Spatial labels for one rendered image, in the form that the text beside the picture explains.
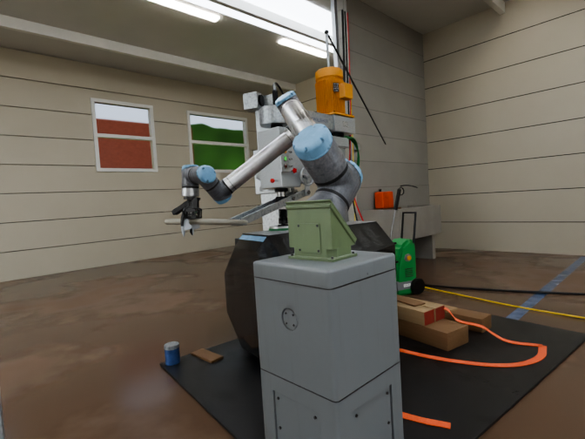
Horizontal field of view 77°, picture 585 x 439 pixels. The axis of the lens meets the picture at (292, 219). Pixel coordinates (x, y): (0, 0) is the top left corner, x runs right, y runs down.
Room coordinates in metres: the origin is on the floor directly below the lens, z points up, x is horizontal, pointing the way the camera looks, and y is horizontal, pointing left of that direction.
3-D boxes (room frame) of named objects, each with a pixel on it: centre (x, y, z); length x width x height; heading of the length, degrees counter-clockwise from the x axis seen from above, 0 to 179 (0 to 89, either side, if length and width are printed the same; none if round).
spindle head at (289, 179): (2.76, 0.01, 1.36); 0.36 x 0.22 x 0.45; 137
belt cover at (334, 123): (2.95, -0.17, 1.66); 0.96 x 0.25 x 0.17; 137
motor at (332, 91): (3.17, -0.39, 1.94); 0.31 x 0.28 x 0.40; 47
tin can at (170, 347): (2.49, 0.88, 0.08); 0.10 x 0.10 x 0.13
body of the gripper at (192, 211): (1.99, 0.54, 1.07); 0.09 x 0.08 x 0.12; 75
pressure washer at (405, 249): (3.98, -1.14, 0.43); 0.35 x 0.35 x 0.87; 22
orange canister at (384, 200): (5.79, -1.48, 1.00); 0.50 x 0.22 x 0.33; 133
